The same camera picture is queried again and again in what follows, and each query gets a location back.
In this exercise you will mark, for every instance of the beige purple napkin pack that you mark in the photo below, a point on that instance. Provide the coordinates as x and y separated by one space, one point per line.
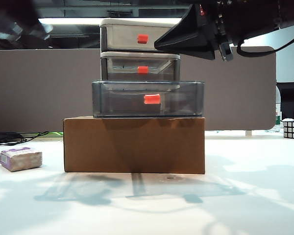
22 160

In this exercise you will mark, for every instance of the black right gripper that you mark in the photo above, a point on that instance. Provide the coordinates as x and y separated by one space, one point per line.
218 24

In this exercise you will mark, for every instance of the white plastic drawer cabinet frame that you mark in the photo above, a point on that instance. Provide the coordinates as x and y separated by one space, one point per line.
137 22

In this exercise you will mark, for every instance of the green strip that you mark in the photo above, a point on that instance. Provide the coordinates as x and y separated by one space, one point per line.
55 134

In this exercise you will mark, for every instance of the clear water bottle green label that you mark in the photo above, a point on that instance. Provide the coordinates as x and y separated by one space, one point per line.
278 119

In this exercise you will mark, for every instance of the brown cardboard box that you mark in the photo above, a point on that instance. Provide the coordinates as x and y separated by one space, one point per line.
137 147

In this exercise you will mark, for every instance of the white partition foot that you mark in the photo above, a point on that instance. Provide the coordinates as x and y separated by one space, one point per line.
249 133

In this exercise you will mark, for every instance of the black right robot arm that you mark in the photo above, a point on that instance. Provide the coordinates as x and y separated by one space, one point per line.
259 17

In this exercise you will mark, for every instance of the grey partition panel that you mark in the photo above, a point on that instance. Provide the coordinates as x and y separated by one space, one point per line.
39 93

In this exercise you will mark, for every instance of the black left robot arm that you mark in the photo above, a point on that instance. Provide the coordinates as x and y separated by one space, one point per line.
9 19

